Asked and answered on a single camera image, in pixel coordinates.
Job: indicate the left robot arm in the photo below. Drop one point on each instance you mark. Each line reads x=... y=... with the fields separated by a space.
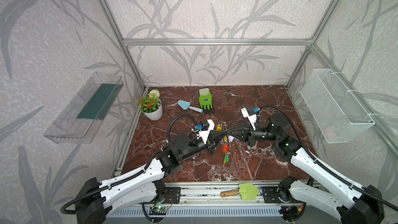
x=97 y=200

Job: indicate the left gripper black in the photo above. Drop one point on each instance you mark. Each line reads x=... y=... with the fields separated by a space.
x=211 y=143

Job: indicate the green black garden glove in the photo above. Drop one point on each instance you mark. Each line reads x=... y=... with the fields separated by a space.
x=205 y=100

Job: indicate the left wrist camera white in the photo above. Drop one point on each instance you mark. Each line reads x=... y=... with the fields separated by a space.
x=203 y=130

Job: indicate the light blue toy trowel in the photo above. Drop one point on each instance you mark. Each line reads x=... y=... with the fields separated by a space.
x=187 y=106

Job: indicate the clear acrylic wall shelf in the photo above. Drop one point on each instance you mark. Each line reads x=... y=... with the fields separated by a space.
x=83 y=116

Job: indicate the white wire mesh basket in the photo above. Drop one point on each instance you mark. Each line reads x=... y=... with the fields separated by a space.
x=338 y=113

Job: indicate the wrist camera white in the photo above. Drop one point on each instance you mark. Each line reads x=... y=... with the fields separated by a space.
x=251 y=114
x=203 y=130

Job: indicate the green lit circuit board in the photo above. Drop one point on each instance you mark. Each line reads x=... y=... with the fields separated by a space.
x=158 y=210

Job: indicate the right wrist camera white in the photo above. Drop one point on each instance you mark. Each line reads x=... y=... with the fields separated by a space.
x=251 y=114

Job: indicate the green toy shovel wooden handle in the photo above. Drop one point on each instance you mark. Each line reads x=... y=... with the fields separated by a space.
x=246 y=191

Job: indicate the potted plant white pot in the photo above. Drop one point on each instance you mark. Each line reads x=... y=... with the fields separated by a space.
x=150 y=105

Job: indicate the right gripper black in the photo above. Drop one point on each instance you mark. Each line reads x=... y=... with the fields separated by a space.
x=249 y=135

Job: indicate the large metal key ring plate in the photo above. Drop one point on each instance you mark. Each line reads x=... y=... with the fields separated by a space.
x=226 y=140

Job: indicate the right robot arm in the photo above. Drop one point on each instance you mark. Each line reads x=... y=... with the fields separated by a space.
x=347 y=201

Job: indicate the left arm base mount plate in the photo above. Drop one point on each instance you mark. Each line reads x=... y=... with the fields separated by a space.
x=172 y=195

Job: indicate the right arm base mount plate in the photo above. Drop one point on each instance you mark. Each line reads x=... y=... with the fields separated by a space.
x=269 y=194

